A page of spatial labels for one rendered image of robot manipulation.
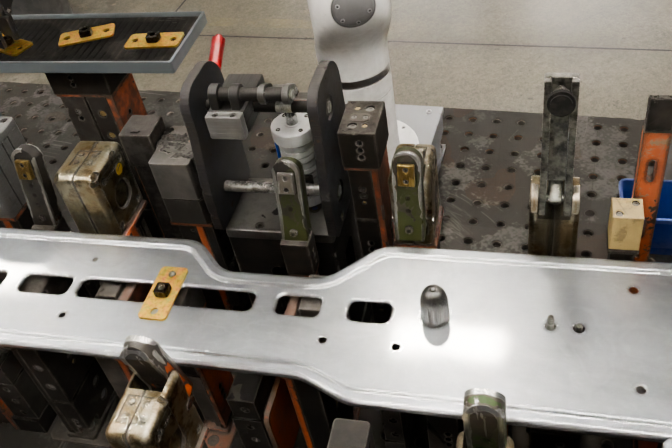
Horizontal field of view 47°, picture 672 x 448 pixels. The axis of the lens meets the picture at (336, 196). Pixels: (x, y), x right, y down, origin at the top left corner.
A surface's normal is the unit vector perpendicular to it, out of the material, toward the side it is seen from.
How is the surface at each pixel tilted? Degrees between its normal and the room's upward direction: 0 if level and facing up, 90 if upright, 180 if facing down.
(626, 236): 90
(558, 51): 0
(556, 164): 81
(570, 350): 0
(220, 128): 90
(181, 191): 90
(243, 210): 0
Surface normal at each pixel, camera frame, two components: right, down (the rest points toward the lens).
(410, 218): -0.24, 0.51
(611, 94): -0.15, -0.73
